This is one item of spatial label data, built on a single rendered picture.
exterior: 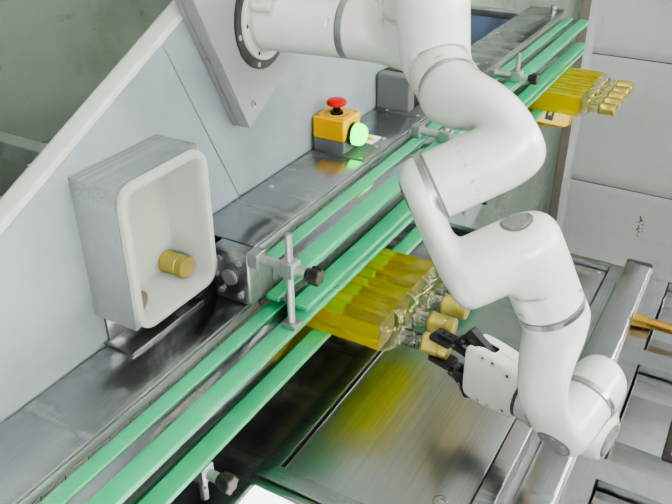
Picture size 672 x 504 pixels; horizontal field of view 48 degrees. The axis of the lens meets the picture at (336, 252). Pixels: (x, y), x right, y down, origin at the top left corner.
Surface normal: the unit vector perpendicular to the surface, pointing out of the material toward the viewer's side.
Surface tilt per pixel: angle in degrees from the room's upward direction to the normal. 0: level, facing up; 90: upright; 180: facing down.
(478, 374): 109
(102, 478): 90
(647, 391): 90
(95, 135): 0
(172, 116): 0
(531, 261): 60
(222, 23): 3
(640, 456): 90
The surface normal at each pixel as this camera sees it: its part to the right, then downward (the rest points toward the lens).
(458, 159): -0.28, -0.26
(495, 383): -0.71, 0.33
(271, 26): -0.46, 0.41
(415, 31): -0.56, 0.57
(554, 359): -0.42, 0.02
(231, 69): 0.89, 0.20
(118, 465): 0.00, -0.86
